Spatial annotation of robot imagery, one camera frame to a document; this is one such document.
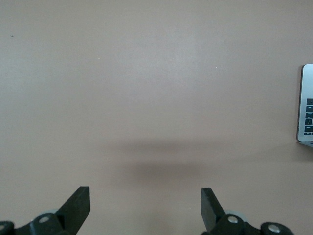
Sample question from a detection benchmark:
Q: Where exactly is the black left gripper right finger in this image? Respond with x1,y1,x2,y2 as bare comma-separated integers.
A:
201,188,294,235

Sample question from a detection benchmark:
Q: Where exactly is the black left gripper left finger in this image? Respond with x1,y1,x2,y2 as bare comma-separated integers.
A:
0,186,90,235

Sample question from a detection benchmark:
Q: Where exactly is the silver laptop with black keys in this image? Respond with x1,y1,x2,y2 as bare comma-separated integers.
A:
296,63,313,148

